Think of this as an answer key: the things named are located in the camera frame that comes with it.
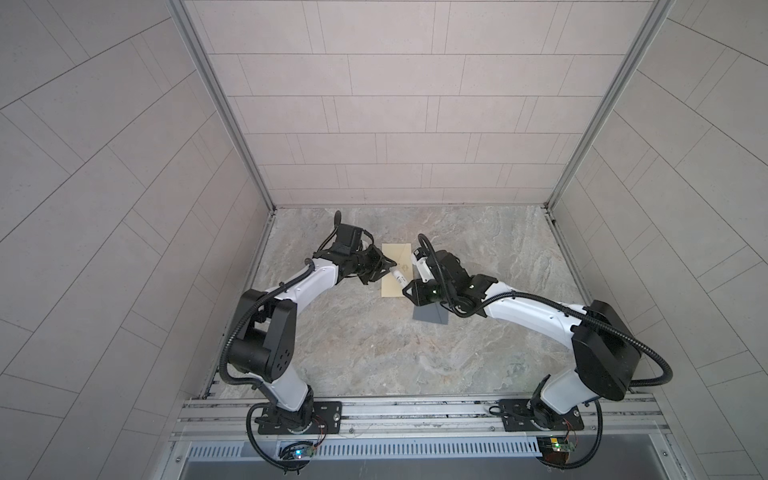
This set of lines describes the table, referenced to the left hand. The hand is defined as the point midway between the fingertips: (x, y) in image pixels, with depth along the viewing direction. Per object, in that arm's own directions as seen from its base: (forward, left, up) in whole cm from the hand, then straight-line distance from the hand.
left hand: (402, 260), depth 85 cm
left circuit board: (-44, +23, -9) cm, 50 cm away
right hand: (-9, 0, -2) cm, 9 cm away
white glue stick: (-5, +1, 0) cm, 6 cm away
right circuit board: (-43, -35, -12) cm, 57 cm away
